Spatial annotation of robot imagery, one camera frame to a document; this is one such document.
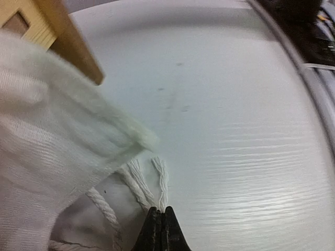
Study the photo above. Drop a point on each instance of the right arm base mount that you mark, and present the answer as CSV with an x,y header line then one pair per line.
x,y
307,25

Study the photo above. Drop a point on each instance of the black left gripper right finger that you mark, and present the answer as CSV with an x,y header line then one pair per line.
x,y
172,238

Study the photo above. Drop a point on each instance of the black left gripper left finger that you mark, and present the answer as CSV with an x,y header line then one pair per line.
x,y
149,238

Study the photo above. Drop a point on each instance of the wooden pet bed frame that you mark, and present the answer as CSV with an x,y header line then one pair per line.
x,y
48,24

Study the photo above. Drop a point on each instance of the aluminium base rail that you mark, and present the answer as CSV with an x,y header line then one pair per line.
x,y
319,79

